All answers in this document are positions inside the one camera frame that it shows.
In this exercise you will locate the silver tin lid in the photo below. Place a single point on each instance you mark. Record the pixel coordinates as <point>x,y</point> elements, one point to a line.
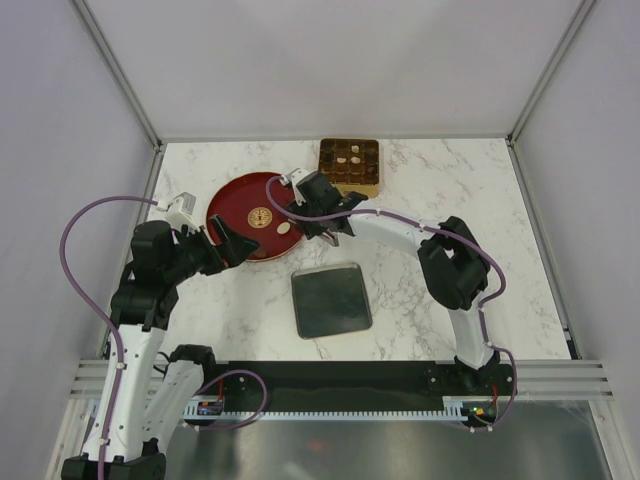
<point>330,300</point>

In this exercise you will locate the red round tray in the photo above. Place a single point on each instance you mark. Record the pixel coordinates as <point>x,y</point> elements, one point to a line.
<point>243,205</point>

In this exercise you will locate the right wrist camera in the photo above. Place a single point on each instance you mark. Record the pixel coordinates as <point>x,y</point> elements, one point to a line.
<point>292,180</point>

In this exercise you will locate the aluminium frame rail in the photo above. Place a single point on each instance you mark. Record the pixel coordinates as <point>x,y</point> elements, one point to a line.
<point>538,380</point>

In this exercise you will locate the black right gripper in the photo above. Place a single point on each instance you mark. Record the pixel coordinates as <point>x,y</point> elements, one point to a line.
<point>310,230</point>

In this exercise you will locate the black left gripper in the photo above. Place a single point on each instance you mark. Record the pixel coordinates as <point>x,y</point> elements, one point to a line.
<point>234,250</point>

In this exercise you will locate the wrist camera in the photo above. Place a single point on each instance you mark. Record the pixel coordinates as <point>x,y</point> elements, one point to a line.
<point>292,180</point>
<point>178,212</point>

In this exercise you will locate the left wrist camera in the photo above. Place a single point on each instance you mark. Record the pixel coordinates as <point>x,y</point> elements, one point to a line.
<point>178,212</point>

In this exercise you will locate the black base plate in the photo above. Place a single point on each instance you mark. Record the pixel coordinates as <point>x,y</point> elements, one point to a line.
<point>341,387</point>

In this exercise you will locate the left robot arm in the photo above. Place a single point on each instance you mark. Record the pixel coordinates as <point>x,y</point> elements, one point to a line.
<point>132,430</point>

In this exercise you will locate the gold chocolate tin box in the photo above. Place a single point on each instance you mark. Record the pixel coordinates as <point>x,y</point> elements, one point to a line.
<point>364,178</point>

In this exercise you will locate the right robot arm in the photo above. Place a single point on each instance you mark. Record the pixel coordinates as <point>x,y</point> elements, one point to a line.
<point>459,275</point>

